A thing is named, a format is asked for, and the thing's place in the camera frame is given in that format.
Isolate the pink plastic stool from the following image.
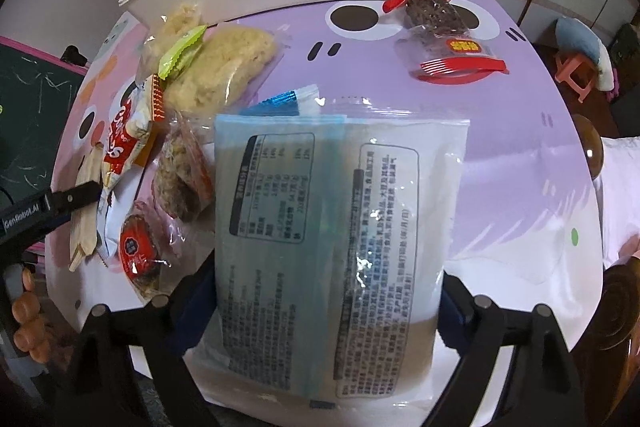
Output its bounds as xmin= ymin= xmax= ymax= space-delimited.
xmin=554 ymin=51 xmax=601 ymax=104

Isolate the carved wooden bed frame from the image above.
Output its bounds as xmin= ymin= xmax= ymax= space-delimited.
xmin=582 ymin=254 xmax=640 ymax=427

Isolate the chocolate snack red trim packet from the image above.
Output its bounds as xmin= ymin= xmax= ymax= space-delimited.
xmin=382 ymin=0 xmax=512 ymax=86

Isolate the beige stick snack packet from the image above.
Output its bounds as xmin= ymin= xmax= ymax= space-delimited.
xmin=69 ymin=147 xmax=108 ymax=274

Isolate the blue foil snack packet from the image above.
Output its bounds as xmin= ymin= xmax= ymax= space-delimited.
xmin=240 ymin=84 xmax=322 ymax=118

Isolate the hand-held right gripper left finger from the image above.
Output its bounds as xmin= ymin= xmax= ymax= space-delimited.
xmin=65 ymin=257 xmax=217 ymax=427

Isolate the clear rice cracker packet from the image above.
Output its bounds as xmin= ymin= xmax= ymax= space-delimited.
xmin=164 ymin=24 xmax=282 ymax=120

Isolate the large blue white snack packet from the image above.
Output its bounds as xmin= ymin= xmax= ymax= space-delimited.
xmin=214 ymin=111 xmax=472 ymax=414

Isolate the round red snack packet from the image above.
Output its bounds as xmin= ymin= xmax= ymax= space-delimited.
xmin=119 ymin=201 xmax=177 ymax=299

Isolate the white bedding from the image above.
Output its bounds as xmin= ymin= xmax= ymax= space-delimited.
xmin=599 ymin=136 xmax=640 ymax=270

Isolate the green chalkboard pink frame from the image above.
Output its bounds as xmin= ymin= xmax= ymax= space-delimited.
xmin=0 ymin=36 xmax=87 ymax=212

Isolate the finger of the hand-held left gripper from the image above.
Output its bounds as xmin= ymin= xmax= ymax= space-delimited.
xmin=47 ymin=179 xmax=103 ymax=216

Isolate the round wooden bedpost knob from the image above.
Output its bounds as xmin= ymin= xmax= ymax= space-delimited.
xmin=570 ymin=113 xmax=607 ymax=181

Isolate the red white snack packet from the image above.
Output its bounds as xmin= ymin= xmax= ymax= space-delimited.
xmin=96 ymin=74 xmax=167 ymax=269

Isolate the rice cracker packet green edge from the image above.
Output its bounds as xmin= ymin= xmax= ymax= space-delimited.
xmin=137 ymin=2 xmax=207 ymax=80

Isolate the blue plush cushion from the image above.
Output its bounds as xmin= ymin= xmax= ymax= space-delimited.
xmin=555 ymin=17 xmax=615 ymax=92

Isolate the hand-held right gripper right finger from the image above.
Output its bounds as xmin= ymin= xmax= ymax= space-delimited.
xmin=420 ymin=273 xmax=586 ymax=427

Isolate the person's left hand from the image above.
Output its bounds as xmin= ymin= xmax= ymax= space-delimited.
xmin=12 ymin=269 xmax=52 ymax=364

